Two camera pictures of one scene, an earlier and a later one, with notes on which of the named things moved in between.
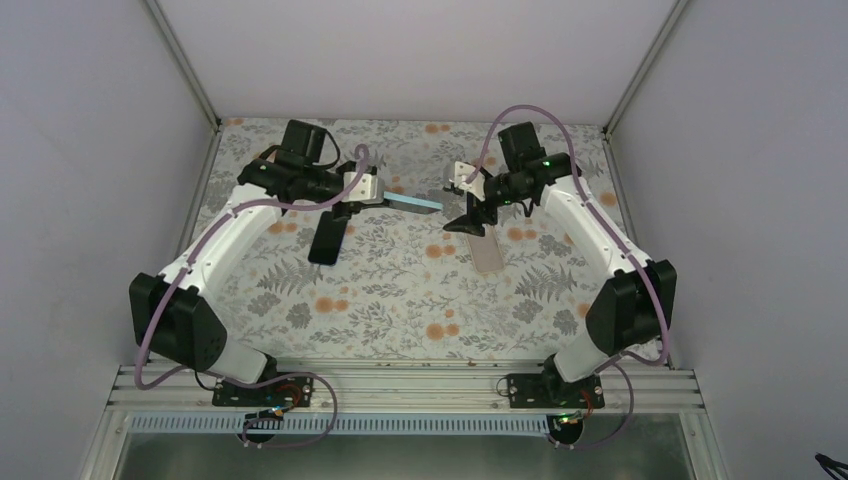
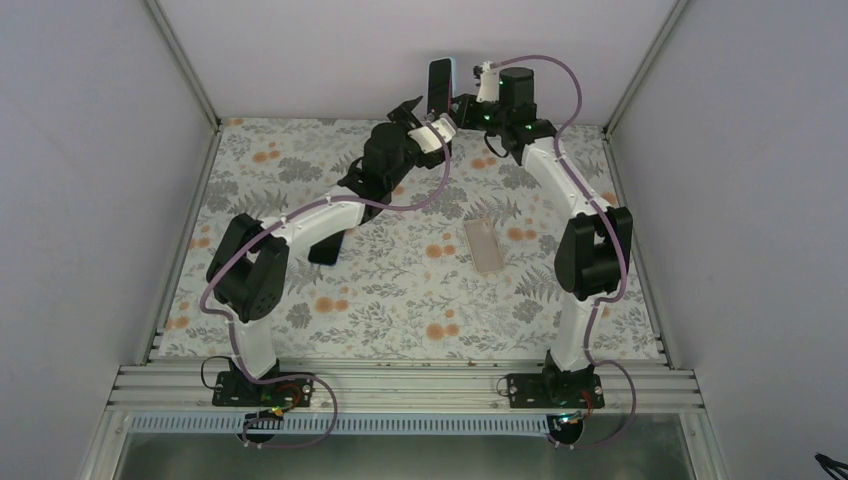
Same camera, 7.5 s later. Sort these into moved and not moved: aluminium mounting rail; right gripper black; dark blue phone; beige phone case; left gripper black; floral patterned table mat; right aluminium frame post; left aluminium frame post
Moved: right gripper black; left gripper black
Not moved: beige phone case; left aluminium frame post; dark blue phone; aluminium mounting rail; right aluminium frame post; floral patterned table mat
